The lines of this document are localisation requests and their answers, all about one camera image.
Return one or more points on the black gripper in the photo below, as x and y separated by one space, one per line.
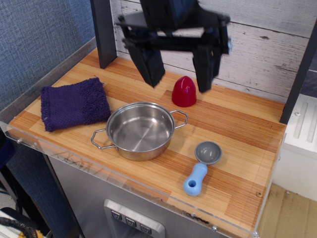
159 20

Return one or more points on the blue grey plastic spoon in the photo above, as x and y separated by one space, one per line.
207 153

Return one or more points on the red dome-shaped object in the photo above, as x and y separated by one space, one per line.
184 92

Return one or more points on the purple folded cloth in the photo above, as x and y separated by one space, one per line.
66 106

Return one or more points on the stainless steel pot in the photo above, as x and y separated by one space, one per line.
141 131

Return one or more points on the clear acrylic edge guard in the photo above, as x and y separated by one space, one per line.
227 229

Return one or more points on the white ribbed appliance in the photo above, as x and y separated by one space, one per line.
296 169

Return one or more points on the stainless steel cabinet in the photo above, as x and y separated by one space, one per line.
86 190

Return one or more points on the silver button panel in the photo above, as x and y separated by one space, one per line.
123 221

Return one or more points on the yellow black bag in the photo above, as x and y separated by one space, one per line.
25 230

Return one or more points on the right dark upright post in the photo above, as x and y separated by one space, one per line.
300 77

